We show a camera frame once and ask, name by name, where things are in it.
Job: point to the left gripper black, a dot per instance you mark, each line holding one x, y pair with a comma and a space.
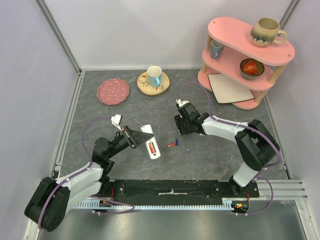
136, 137

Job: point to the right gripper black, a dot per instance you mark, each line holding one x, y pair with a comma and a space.
180, 124

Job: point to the white remote control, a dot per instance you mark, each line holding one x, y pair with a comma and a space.
148, 129

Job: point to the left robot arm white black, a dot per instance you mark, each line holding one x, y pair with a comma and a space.
54, 198

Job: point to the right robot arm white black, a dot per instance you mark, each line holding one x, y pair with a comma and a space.
255, 143

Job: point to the white square mat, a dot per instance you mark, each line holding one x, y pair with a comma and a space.
227, 90

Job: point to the pink dotted plate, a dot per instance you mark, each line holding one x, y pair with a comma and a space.
113, 91

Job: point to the beige leaf saucer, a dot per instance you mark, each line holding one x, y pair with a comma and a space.
145, 87

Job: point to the light blue cup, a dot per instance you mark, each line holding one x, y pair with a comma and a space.
154, 76

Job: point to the grey blue mug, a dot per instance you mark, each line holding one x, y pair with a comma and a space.
216, 49

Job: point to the pink three-tier shelf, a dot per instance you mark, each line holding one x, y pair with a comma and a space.
235, 35

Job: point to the orange red cup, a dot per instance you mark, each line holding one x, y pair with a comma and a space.
250, 68

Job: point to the beige ceramic mug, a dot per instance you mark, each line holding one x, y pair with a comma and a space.
267, 31

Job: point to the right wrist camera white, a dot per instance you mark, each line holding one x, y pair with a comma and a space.
181, 103

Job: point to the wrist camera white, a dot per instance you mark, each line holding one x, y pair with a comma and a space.
181, 103
116, 121

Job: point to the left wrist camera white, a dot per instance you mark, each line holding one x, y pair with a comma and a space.
116, 121

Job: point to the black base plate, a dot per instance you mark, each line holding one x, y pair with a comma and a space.
174, 192

